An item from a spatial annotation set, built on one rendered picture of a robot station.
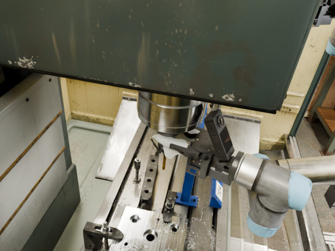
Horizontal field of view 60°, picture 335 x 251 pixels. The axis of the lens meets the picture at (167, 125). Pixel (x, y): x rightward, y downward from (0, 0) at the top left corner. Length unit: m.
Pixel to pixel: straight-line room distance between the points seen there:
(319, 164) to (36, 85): 0.82
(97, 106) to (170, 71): 1.57
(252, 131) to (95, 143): 1.01
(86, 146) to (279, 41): 1.65
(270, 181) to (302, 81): 1.19
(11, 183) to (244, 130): 1.33
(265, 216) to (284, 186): 0.10
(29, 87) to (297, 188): 0.75
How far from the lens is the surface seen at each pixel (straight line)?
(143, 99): 0.62
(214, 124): 0.63
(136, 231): 1.04
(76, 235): 1.50
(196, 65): 0.49
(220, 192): 1.27
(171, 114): 0.60
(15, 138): 0.92
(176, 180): 1.33
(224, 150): 0.66
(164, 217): 1.07
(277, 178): 0.66
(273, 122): 1.92
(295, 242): 1.58
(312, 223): 1.52
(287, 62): 0.50
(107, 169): 1.71
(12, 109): 0.89
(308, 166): 0.84
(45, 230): 1.34
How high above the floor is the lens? 1.86
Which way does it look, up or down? 36 degrees down
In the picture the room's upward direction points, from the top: 6 degrees clockwise
